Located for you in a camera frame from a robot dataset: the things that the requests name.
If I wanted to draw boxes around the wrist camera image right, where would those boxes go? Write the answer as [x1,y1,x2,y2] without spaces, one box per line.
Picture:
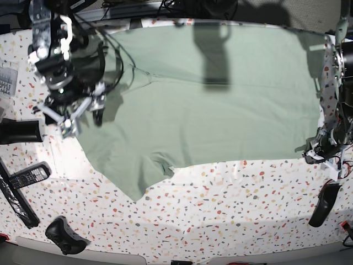
[324,162,341,182]

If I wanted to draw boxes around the red and black wires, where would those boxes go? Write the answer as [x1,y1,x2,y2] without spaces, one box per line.
[321,157,353,194]

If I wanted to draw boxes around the black game controller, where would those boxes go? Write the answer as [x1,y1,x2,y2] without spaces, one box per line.
[45,217,87,255]

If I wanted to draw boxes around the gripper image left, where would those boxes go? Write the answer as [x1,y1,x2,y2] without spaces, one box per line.
[33,78,106,126]

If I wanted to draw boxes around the black curved handle right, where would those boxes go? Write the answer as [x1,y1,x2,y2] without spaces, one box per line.
[309,183,341,227]

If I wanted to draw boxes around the clear plastic parts bag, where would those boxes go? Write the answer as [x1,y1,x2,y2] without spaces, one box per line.
[1,60,18,121]

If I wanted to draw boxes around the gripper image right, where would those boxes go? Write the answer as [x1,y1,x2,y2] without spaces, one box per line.
[302,124,352,165]

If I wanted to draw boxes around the long black bar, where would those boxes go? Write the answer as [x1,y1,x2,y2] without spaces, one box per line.
[1,160,40,229]

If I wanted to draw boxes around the black TV remote control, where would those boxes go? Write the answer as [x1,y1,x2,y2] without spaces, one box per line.
[9,162,52,190]

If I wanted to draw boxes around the green T-shirt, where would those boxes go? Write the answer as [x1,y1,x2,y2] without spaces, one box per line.
[60,23,327,201]

